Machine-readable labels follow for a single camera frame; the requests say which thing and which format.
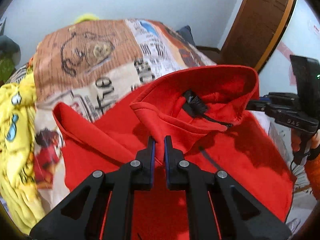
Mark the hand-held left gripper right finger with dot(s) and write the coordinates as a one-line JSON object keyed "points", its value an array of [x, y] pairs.
{"points": [[175, 175]]}

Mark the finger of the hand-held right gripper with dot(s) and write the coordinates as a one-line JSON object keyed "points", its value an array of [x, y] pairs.
{"points": [[277, 98], [260, 106]]}

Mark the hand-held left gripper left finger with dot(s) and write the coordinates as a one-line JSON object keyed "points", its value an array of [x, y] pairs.
{"points": [[140, 175]]}

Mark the red zip jacket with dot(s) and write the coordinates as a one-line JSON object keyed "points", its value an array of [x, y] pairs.
{"points": [[225, 160]]}

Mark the brown wooden door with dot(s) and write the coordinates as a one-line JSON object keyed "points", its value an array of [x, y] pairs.
{"points": [[257, 22]]}

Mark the dark blue pillow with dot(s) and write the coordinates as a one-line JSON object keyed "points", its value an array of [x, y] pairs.
{"points": [[187, 33]]}

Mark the printed patchwork quilt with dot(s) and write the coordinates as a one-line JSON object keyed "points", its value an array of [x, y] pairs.
{"points": [[100, 62]]}

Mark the yellow cartoon garment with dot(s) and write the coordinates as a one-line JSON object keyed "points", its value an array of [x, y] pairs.
{"points": [[17, 130]]}

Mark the yellow chair back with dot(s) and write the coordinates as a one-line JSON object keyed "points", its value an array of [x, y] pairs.
{"points": [[87, 18]]}

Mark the green patterned bag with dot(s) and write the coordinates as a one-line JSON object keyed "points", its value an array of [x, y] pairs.
{"points": [[5, 67]]}

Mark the grey plush cloth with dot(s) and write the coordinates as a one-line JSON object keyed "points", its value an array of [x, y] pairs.
{"points": [[8, 46]]}

